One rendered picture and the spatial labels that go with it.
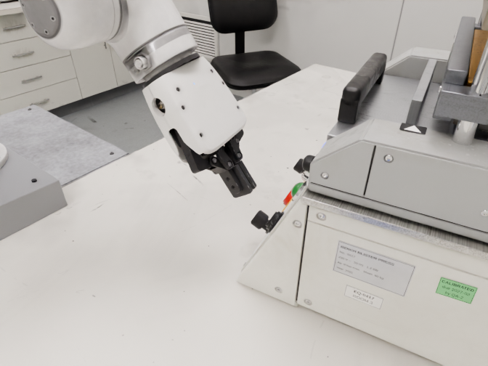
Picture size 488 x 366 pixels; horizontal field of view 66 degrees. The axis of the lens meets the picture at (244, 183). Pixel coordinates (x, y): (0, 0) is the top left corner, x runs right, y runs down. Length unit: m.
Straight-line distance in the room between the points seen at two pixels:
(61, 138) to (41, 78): 1.88
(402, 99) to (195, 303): 0.37
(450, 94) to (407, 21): 1.79
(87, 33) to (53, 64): 2.44
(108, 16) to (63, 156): 0.51
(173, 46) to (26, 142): 0.60
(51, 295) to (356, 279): 0.39
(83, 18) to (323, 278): 0.35
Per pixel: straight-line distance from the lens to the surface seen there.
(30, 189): 0.68
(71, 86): 2.91
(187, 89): 0.43
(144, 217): 0.65
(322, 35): 2.32
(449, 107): 0.35
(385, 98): 0.52
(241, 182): 0.46
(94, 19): 0.40
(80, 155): 0.86
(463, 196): 0.35
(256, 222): 0.54
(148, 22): 0.43
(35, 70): 2.79
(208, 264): 0.55
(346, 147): 0.35
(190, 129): 0.41
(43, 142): 0.95
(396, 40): 2.16
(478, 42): 0.51
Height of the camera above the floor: 1.16
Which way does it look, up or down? 35 degrees down
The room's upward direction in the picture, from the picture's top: straight up
